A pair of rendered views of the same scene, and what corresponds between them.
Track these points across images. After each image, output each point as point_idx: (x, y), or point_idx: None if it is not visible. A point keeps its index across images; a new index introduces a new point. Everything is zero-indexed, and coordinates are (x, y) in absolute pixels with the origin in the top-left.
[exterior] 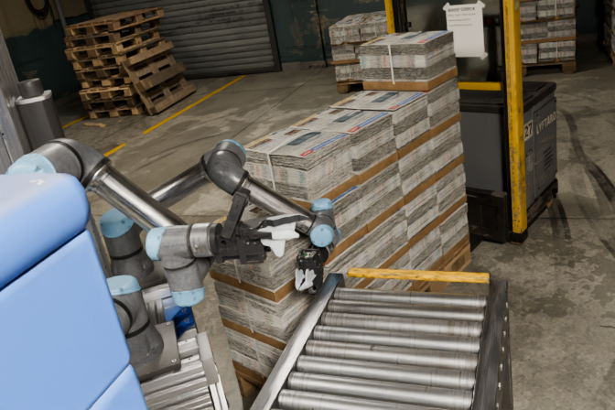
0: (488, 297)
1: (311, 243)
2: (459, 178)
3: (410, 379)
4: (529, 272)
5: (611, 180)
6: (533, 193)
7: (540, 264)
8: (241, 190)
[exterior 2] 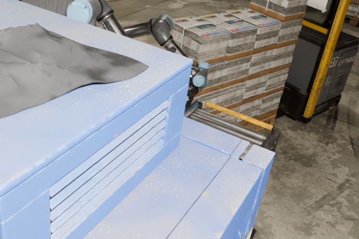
0: (267, 136)
1: (192, 83)
2: (283, 76)
3: None
4: (302, 140)
5: None
6: (322, 98)
7: (310, 137)
8: (172, 48)
